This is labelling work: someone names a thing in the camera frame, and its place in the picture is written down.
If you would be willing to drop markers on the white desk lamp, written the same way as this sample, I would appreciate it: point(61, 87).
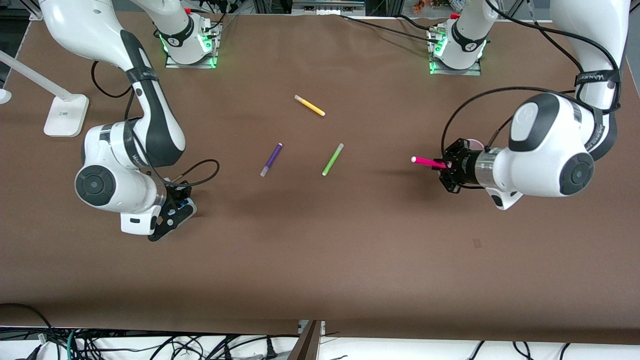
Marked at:
point(62, 117)

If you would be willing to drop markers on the yellow marker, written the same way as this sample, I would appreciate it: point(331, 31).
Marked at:
point(310, 105)

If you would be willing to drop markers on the brown table cover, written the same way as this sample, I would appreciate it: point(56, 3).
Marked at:
point(350, 260)

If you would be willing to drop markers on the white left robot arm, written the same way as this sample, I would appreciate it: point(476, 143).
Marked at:
point(545, 150)

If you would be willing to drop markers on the translucent pink plastic cup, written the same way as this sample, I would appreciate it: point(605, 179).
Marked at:
point(476, 144)

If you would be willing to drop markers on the white rounded plastic object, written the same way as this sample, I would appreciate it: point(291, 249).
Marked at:
point(4, 96)

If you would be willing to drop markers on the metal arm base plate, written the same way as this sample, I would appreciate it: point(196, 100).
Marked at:
point(455, 71)
point(192, 62)

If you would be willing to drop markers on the aluminium frame profile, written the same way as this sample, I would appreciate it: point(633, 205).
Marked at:
point(327, 7)

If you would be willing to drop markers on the orange background object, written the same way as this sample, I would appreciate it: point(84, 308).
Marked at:
point(418, 6)

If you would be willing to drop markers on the purple marker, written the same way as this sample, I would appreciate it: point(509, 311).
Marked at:
point(271, 159)

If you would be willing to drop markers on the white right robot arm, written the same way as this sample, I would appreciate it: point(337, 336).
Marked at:
point(115, 150)

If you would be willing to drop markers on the blue marker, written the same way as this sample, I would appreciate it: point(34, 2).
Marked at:
point(187, 204)

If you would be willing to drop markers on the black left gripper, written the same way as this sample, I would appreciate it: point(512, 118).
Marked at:
point(463, 165)

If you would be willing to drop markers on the metal table leg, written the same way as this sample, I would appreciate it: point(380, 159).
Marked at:
point(306, 345)

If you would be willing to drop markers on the pink marker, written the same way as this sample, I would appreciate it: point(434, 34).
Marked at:
point(427, 162)

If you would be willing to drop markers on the green marker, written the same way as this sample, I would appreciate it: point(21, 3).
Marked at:
point(332, 159)

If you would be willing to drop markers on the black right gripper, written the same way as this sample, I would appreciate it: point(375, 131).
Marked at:
point(176, 194)

